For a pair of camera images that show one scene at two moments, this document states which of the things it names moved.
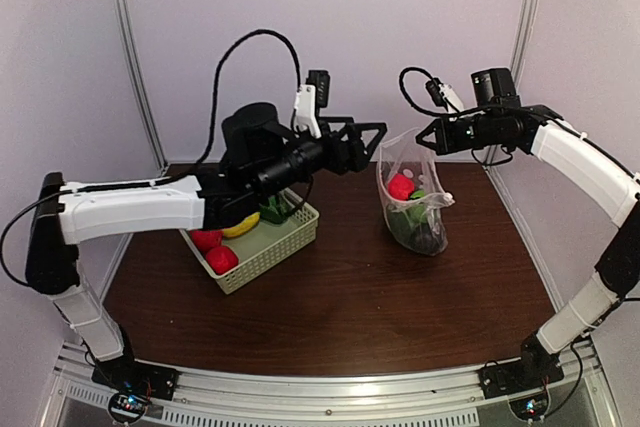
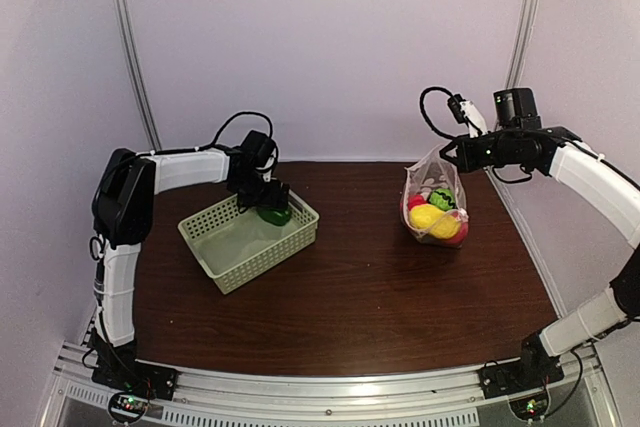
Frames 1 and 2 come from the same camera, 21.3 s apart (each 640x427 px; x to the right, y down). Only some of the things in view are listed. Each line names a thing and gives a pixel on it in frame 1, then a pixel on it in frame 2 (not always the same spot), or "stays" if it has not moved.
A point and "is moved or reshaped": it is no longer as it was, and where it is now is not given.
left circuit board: x=127 y=406 stays
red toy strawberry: x=221 y=259 -> x=415 y=200
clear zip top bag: x=411 y=193 is moved or reshaped
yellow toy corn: x=247 y=224 -> x=435 y=220
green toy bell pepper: x=276 y=211 stays
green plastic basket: x=264 y=243 stays
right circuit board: x=531 y=407 stays
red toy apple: x=207 y=238 -> x=461 y=233
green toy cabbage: x=400 y=226 -> x=443 y=199
